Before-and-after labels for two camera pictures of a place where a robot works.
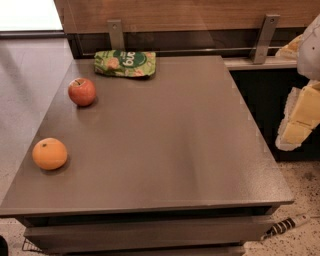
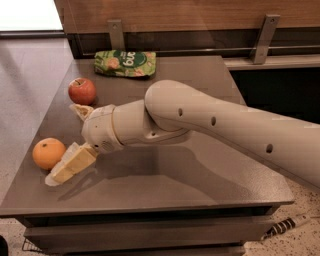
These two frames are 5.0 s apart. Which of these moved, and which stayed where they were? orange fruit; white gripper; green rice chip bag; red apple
Moved: white gripper
Stayed: red apple; green rice chip bag; orange fruit
